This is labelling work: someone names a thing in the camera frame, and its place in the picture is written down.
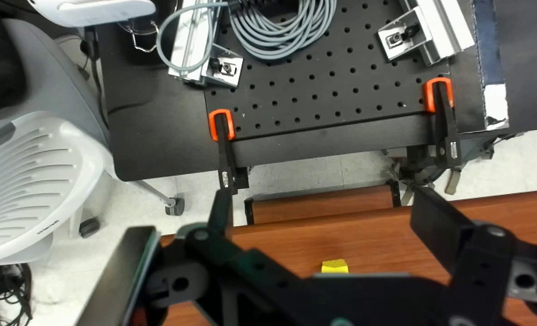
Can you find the orange and black clamp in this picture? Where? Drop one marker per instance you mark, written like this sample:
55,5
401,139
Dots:
444,122
226,149

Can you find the yellow block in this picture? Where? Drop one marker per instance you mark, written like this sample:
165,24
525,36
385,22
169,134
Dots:
335,266

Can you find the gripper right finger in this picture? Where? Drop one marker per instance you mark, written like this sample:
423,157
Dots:
481,258

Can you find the white office chair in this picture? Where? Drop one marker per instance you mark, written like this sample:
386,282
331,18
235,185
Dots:
28,181

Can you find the aluminium profile rail with bracket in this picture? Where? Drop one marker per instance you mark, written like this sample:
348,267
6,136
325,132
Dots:
196,45
426,31

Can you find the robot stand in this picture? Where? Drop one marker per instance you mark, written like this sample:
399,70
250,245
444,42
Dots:
322,90

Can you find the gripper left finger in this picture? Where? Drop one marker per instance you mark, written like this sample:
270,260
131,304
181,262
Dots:
232,262

